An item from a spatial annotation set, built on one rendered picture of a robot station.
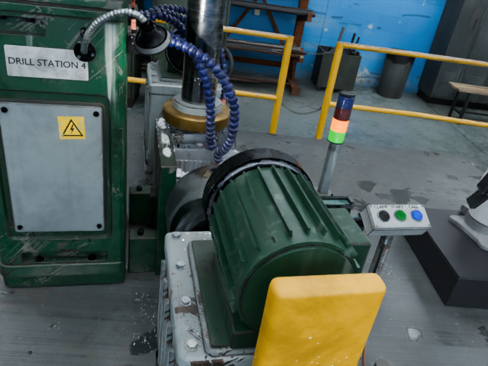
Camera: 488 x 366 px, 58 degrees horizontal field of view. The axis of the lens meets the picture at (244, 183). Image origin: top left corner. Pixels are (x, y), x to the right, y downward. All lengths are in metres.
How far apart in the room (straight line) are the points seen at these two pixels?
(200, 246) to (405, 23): 6.09
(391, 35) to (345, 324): 6.25
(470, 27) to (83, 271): 5.92
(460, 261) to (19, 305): 1.21
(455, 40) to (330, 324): 6.10
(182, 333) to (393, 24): 6.20
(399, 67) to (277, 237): 5.88
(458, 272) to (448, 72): 5.32
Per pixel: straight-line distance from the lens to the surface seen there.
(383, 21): 6.58
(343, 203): 1.53
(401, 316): 1.35
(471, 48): 6.62
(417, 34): 6.79
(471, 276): 1.42
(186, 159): 1.19
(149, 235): 1.23
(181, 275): 0.74
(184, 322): 0.67
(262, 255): 0.53
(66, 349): 1.13
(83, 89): 0.98
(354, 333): 0.54
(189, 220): 0.95
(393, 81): 6.40
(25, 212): 1.13
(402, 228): 1.24
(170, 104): 1.19
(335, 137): 1.68
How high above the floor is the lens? 1.65
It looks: 29 degrees down
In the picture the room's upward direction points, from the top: 9 degrees clockwise
